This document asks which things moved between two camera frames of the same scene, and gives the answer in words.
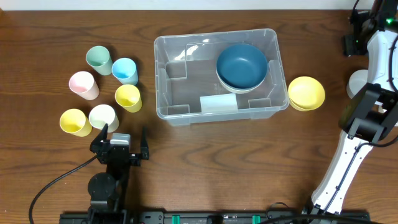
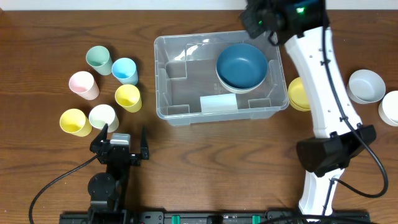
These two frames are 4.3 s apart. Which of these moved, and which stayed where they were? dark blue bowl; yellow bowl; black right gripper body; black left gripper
Moved: black right gripper body
Stayed: yellow bowl; dark blue bowl; black left gripper
